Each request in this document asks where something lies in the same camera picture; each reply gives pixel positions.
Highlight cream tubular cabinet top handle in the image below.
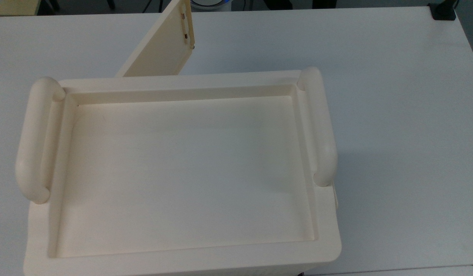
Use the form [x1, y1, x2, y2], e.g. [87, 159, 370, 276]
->
[297, 66, 338, 187]
[15, 76, 66, 204]

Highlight cream cabinet door handle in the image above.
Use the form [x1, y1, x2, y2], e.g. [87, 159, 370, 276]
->
[180, 5, 194, 42]

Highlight black table clamp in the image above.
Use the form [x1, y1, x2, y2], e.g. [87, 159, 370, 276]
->
[429, 0, 460, 21]

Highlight yellow wooden furniture panel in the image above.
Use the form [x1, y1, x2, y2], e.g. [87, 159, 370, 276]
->
[0, 0, 41, 16]

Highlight cream cabinet door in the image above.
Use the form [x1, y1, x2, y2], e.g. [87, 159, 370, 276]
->
[115, 0, 196, 78]

